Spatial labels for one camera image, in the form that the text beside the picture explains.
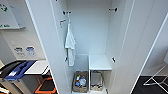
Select orange folding stand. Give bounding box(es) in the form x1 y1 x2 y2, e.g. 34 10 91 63
34 76 58 94

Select white wardrobe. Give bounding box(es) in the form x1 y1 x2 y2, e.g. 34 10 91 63
24 0 168 94

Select black door hinge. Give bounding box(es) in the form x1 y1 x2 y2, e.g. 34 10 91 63
111 56 117 64
63 56 69 63

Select black wall hook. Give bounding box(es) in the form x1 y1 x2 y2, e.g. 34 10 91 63
62 10 72 16
108 7 119 13

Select white clothes hanger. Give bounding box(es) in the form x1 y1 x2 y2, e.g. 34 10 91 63
66 12 73 28

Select wall sign dark print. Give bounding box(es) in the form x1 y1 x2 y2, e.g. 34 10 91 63
13 45 26 58

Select white shirt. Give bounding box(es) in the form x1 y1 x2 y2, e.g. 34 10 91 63
64 22 77 67

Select grey wire basket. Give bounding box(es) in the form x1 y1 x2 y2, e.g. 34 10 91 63
89 70 105 92

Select white metal folding rack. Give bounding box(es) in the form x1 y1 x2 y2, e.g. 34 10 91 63
143 51 168 87

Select grey wall panel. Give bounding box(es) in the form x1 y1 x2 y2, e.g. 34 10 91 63
0 0 26 31

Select blue fabric bag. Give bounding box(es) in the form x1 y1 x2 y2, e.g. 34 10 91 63
4 59 37 82

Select wall sign blue print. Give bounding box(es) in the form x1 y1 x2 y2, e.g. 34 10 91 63
25 45 37 57

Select orange-striped label sticker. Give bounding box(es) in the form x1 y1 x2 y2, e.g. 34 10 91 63
59 19 68 26

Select white inner shelf unit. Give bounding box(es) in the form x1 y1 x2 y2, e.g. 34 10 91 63
88 53 113 94

